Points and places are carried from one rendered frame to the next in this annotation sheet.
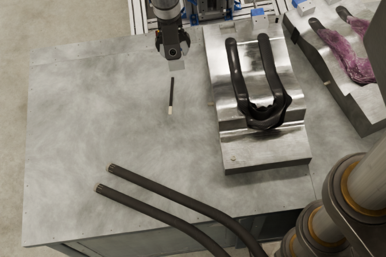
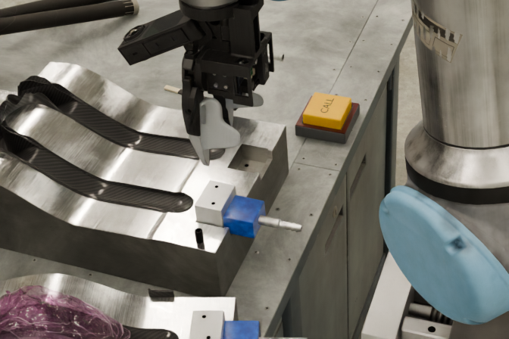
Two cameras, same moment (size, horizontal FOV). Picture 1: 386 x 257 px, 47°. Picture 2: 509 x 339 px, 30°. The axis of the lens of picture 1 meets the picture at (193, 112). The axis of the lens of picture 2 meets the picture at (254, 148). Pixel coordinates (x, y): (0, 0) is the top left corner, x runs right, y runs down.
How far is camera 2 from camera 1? 1.70 m
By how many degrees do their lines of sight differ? 64
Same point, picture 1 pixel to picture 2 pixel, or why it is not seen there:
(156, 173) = (80, 51)
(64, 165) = not seen: outside the picture
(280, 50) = (124, 221)
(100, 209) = not seen: outside the picture
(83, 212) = not seen: outside the picture
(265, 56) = (134, 197)
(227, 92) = (95, 96)
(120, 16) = not seen: outside the picture
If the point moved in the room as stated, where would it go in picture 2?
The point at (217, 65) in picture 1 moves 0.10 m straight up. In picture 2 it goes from (176, 121) to (167, 63)
